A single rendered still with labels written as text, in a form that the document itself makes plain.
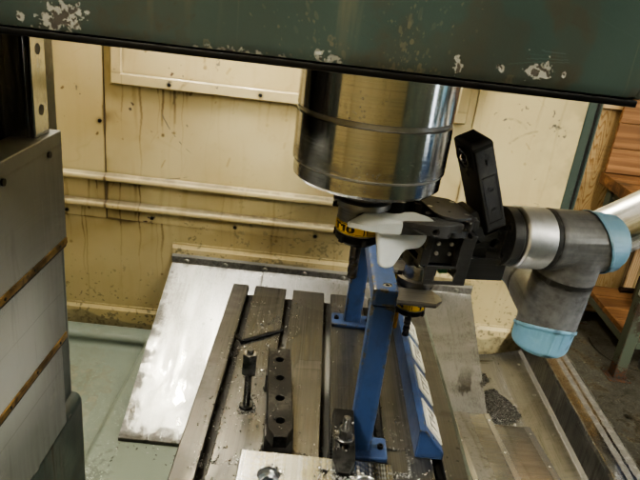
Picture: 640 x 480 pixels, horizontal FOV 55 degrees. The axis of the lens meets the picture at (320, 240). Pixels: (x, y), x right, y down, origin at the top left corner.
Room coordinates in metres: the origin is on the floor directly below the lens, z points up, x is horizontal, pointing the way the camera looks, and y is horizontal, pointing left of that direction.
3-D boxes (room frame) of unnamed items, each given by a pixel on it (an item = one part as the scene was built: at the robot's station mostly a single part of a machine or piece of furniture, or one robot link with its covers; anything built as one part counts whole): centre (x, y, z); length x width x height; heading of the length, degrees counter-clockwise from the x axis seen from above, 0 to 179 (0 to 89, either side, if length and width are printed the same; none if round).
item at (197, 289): (1.28, -0.03, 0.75); 0.89 x 0.70 x 0.26; 91
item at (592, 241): (0.71, -0.31, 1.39); 0.11 x 0.08 x 0.09; 107
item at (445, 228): (0.62, -0.12, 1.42); 0.09 x 0.05 x 0.02; 120
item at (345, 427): (0.76, -0.07, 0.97); 0.13 x 0.03 x 0.15; 1
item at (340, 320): (1.30, -0.10, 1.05); 0.10 x 0.05 x 0.30; 91
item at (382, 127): (0.63, -0.04, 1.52); 0.16 x 0.16 x 0.12
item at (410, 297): (0.86, -0.17, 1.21); 0.07 x 0.05 x 0.01; 91
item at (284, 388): (0.92, 0.04, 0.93); 0.26 x 0.05 x 0.06; 6
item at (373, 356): (0.86, -0.11, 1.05); 0.10 x 0.05 x 0.30; 91
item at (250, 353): (0.94, 0.10, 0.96); 0.03 x 0.03 x 0.13
